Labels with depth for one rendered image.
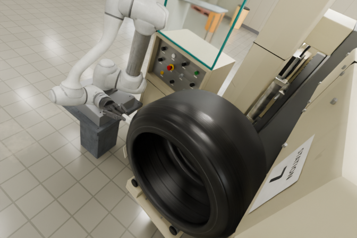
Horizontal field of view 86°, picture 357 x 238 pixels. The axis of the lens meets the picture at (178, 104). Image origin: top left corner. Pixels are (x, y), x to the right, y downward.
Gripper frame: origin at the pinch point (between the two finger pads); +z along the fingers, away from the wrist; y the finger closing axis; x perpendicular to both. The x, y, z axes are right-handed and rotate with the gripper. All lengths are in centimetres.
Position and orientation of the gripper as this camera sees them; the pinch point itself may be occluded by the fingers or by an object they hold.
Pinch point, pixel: (127, 119)
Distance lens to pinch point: 104.9
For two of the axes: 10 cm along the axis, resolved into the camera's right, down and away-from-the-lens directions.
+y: 6.5, -3.3, 6.9
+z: 7.5, 4.1, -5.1
